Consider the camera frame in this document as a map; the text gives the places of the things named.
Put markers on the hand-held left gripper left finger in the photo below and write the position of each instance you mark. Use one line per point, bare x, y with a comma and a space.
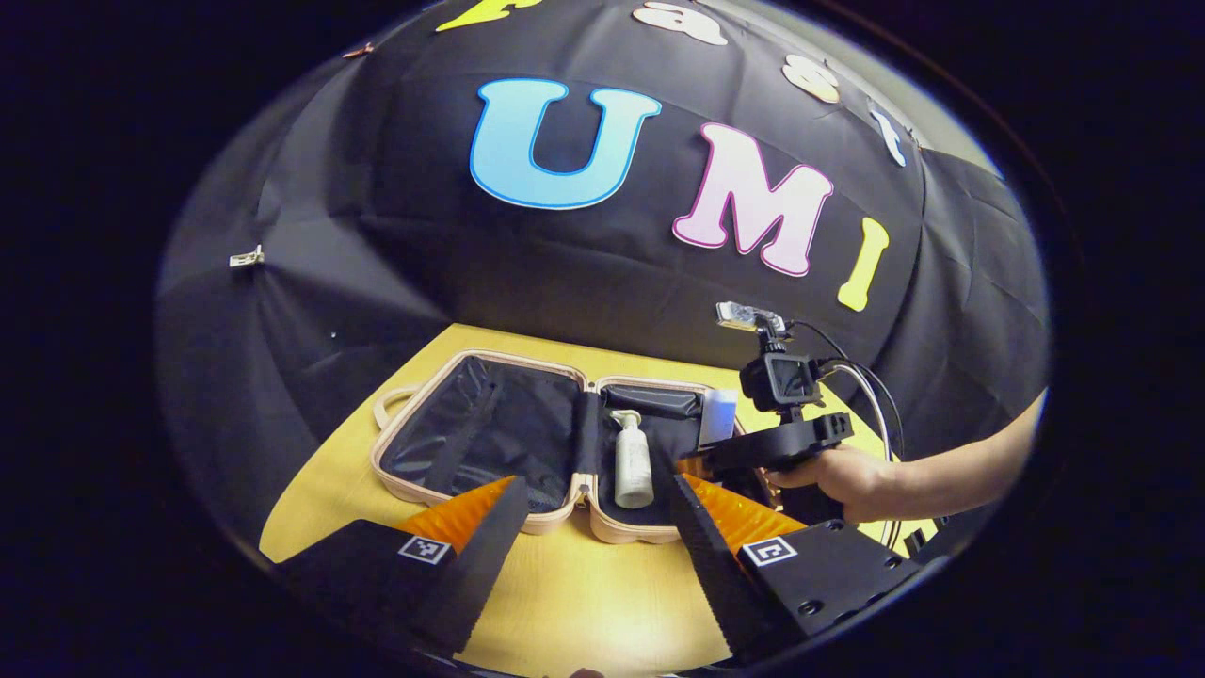
480, 574

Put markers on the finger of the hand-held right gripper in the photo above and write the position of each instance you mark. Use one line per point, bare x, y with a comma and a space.
739, 457

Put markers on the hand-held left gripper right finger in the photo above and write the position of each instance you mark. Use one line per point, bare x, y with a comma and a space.
715, 570

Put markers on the white squeeze tube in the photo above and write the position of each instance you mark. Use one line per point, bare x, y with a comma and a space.
720, 419

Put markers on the white pump bottle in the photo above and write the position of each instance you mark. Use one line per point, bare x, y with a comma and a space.
633, 471

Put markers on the pink hard-shell suitcase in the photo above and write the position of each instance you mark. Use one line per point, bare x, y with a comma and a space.
490, 424

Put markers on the black backdrop cloth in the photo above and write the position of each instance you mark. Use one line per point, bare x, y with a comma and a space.
424, 235

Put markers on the silver cloth clip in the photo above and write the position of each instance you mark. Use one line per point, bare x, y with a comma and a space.
247, 256

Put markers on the copper cloth clip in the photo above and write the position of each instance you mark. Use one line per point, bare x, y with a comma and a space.
358, 49

